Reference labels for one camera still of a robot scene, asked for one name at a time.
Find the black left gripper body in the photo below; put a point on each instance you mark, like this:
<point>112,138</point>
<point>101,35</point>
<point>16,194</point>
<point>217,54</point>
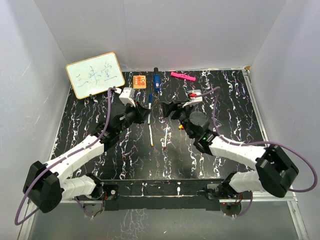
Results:
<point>133,115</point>

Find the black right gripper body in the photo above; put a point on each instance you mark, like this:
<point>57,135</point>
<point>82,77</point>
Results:
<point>183,114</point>

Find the blue pen cap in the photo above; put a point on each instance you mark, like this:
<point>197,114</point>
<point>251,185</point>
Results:
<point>150,98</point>

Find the white pen red tip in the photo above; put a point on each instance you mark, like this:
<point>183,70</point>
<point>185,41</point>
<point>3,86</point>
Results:
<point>165,138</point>

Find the white pen blue tip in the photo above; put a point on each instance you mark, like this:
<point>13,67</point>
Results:
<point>149,113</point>

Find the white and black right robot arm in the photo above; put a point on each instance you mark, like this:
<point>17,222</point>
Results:
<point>272,169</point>

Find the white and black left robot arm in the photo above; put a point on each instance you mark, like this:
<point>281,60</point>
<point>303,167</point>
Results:
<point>47,184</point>

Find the blue whiteboard eraser marker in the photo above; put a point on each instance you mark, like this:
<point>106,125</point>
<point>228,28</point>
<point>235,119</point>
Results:
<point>156,79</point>

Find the orange notebook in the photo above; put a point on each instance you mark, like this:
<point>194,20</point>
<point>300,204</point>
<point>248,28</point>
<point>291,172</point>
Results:
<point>139,82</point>

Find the pink plastic clip bar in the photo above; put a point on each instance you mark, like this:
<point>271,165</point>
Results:
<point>182,76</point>

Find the small wood-framed whiteboard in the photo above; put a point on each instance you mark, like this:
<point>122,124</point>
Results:
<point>95,75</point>

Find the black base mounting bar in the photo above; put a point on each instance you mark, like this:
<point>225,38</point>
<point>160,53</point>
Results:
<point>169,194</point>

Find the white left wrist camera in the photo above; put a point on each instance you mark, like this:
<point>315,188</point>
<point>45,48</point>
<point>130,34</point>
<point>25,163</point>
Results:
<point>127,96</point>

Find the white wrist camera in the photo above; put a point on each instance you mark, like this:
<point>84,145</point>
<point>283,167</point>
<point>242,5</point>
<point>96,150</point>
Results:
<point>194,98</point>
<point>127,96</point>

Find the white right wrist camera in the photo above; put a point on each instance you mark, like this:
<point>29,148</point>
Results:
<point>194,98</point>

